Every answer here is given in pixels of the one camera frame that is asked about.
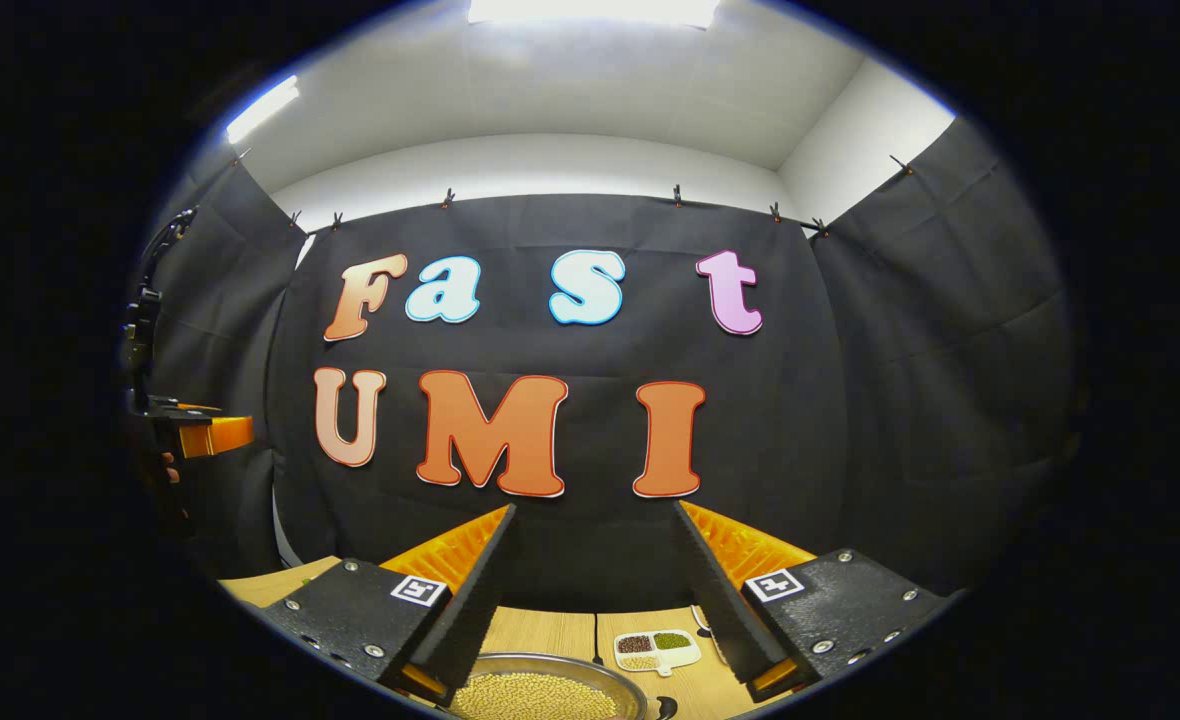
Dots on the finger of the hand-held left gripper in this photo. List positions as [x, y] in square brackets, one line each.
[215, 432]

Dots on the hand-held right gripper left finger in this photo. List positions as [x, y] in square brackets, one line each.
[475, 590]

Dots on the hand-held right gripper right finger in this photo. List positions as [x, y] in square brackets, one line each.
[720, 600]

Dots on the white divided dish of beans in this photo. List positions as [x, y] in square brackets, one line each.
[655, 650]

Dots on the pile of yellow soybeans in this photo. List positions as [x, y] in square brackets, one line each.
[535, 698]

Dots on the narrow ceiling light strip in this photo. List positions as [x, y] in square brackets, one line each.
[262, 108]

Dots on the row of black cloth clips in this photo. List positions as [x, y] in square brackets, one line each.
[677, 194]

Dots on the rectangular ceiling light panel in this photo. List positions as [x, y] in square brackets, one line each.
[590, 10]

